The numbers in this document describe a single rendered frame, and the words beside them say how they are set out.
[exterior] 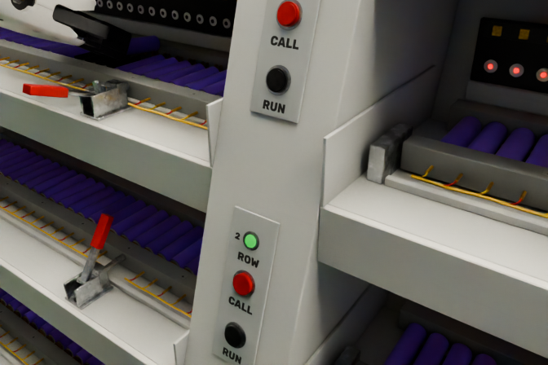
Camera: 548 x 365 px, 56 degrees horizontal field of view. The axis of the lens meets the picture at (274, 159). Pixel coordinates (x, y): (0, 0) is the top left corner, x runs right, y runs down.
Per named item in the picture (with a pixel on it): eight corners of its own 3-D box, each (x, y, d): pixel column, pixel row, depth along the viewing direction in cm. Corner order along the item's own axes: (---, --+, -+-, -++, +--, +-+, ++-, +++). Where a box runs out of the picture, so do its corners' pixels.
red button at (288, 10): (294, 28, 33) (298, 2, 32) (274, 24, 34) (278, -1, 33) (302, 29, 34) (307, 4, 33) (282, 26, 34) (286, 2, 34)
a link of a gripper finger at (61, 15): (103, 20, 45) (114, 32, 51) (14, -9, 44) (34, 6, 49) (100, 33, 45) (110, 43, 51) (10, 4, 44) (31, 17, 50)
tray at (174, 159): (215, 217, 41) (208, 105, 36) (-109, 79, 72) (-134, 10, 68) (339, 134, 55) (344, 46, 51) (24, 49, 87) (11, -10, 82)
